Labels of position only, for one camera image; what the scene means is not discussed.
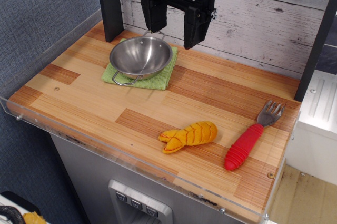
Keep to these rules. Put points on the orange plush fish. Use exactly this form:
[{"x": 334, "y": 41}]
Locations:
[{"x": 197, "y": 133}]

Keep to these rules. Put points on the steel colander bowl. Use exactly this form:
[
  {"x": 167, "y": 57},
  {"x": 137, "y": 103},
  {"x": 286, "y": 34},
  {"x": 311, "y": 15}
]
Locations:
[{"x": 139, "y": 58}]

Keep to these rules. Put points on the green cloth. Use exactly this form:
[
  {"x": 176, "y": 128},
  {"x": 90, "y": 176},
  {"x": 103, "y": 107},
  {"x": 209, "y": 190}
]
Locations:
[{"x": 159, "y": 82}]

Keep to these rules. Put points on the grey toy fridge cabinet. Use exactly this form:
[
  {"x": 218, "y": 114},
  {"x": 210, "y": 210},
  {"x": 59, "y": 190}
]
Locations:
[{"x": 91, "y": 172}]

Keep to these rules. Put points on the clear acrylic guard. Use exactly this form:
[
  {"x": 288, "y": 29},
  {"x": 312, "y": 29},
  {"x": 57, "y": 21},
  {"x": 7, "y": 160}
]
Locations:
[{"x": 30, "y": 162}]

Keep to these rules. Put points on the silver dispenser panel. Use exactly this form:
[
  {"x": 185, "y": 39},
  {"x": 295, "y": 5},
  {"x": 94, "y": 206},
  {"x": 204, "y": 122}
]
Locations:
[{"x": 132, "y": 206}]

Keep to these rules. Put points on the yellow object bottom left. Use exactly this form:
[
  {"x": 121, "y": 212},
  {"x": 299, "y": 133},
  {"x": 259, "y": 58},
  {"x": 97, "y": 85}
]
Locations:
[{"x": 33, "y": 218}]

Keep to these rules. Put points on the black left post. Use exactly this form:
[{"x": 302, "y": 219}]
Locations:
[{"x": 112, "y": 18}]

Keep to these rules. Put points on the black post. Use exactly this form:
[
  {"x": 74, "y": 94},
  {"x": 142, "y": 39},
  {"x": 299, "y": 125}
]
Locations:
[
  {"x": 317, "y": 47},
  {"x": 112, "y": 18}
]

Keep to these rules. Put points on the red handled fork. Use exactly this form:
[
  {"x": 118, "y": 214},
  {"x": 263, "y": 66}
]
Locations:
[{"x": 241, "y": 148}]

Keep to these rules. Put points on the black right post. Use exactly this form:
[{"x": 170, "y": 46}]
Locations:
[{"x": 317, "y": 47}]

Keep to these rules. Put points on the white aluminium frame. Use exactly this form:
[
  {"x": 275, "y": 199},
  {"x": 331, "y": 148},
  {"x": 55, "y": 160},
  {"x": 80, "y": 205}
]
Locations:
[{"x": 312, "y": 147}]

